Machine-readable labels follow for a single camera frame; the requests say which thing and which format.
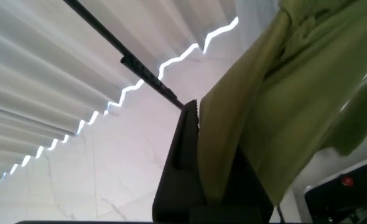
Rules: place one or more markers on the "black clothes rack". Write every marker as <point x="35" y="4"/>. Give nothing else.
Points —
<point x="146" y="75"/>

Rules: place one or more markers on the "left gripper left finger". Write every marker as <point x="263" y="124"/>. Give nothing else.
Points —
<point x="180" y="180"/>

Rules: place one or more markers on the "green garment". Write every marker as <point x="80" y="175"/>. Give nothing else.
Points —
<point x="280" y="109"/>

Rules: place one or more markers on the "white curtain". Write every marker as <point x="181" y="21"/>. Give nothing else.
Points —
<point x="46" y="62"/>

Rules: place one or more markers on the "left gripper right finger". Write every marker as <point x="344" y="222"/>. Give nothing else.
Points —
<point x="245" y="199"/>

